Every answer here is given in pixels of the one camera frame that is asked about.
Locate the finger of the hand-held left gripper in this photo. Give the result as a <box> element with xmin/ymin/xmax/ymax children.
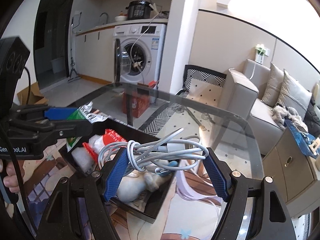
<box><xmin>7</xmin><ymin>119</ymin><xmax>93</xmax><ymax>143</ymax></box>
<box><xmin>9</xmin><ymin>105</ymin><xmax>78</xmax><ymax>124</ymax></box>

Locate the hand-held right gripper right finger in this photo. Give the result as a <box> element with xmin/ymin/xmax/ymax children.
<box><xmin>203</xmin><ymin>147</ymin><xmax>294</xmax><ymax>240</ymax></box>

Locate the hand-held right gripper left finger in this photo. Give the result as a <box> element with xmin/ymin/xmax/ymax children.
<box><xmin>37</xmin><ymin>148</ymin><xmax>130</xmax><ymax>240</ymax></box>

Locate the green and silver packet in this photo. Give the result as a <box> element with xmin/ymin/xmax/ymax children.
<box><xmin>65</xmin><ymin>102</ymin><xmax>109</xmax><ymax>153</ymax></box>

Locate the white and blue plush toy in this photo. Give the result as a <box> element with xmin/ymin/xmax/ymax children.
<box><xmin>117</xmin><ymin>160</ymin><xmax>179</xmax><ymax>203</ymax></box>

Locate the white cable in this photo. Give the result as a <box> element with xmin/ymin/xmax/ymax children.
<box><xmin>97</xmin><ymin>127</ymin><xmax>209</xmax><ymax>174</ymax></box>

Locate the white bubble wrap piece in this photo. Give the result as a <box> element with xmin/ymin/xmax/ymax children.
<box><xmin>72</xmin><ymin>147</ymin><xmax>96</xmax><ymax>173</ymax></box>

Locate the red and white packet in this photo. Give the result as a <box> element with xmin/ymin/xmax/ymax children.
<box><xmin>82</xmin><ymin>129</ymin><xmax>128</xmax><ymax>163</ymax></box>

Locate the black box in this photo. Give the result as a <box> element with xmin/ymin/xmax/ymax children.
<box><xmin>59</xmin><ymin>116</ymin><xmax>179</xmax><ymax>224</ymax></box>

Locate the person's left hand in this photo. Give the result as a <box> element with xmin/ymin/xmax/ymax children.
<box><xmin>0</xmin><ymin>159</ymin><xmax>19</xmax><ymax>193</ymax></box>

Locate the brown cardboard box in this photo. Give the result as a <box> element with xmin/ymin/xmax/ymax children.
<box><xmin>17</xmin><ymin>81</ymin><xmax>49</xmax><ymax>105</ymax></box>

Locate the floor mop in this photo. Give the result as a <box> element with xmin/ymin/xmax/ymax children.
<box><xmin>67</xmin><ymin>17</ymin><xmax>83</xmax><ymax>83</ymax></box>

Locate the white bin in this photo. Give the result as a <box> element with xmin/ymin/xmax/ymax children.
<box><xmin>51</xmin><ymin>57</ymin><xmax>66</xmax><ymax>74</ymax></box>

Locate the printed table mat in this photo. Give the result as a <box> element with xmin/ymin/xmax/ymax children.
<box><xmin>22</xmin><ymin>152</ymin><xmax>225</xmax><ymax>240</ymax></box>

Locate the red cardboard box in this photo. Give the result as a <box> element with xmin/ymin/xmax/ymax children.
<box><xmin>122</xmin><ymin>80</ymin><xmax>160</xmax><ymax>119</ymax></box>

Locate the beige side cabinet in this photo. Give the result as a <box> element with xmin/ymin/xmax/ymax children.
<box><xmin>262</xmin><ymin>127</ymin><xmax>320</xmax><ymax>218</ymax></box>

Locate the beige sofa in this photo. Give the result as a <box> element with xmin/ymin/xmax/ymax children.
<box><xmin>226</xmin><ymin>59</ymin><xmax>320</xmax><ymax>155</ymax></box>

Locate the blue flat box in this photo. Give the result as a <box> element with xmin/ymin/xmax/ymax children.
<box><xmin>284</xmin><ymin>119</ymin><xmax>320</xmax><ymax>159</ymax></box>

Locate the grey fur blanket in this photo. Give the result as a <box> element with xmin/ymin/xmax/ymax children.
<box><xmin>272</xmin><ymin>105</ymin><xmax>309</xmax><ymax>130</ymax></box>

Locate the smartphone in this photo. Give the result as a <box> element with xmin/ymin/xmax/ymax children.
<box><xmin>291</xmin><ymin>122</ymin><xmax>309</xmax><ymax>133</ymax></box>

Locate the black and white patterned chair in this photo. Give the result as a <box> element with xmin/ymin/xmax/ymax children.
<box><xmin>175</xmin><ymin>65</ymin><xmax>227</xmax><ymax>110</ymax></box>

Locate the white washing machine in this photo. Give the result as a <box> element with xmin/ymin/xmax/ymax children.
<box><xmin>112</xmin><ymin>24</ymin><xmax>167</xmax><ymax>84</ymax></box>

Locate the grey pillow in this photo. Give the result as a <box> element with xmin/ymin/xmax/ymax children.
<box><xmin>261</xmin><ymin>62</ymin><xmax>287</xmax><ymax>107</ymax></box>
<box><xmin>276</xmin><ymin>69</ymin><xmax>313</xmax><ymax>113</ymax></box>

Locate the black jacket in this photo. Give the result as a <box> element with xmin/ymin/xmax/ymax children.
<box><xmin>304</xmin><ymin>95</ymin><xmax>320</xmax><ymax>133</ymax></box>

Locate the black pressure cooker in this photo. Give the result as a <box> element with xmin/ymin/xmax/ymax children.
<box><xmin>127</xmin><ymin>1</ymin><xmax>153</xmax><ymax>20</ymax></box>

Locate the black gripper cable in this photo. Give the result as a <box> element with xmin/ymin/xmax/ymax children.
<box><xmin>11</xmin><ymin>66</ymin><xmax>32</xmax><ymax>230</ymax></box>

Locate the small white frame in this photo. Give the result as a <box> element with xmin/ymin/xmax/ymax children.
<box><xmin>309</xmin><ymin>137</ymin><xmax>320</xmax><ymax>159</ymax></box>

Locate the wall socket with green plug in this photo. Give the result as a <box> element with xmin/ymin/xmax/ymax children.
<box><xmin>255</xmin><ymin>44</ymin><xmax>270</xmax><ymax>64</ymax></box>

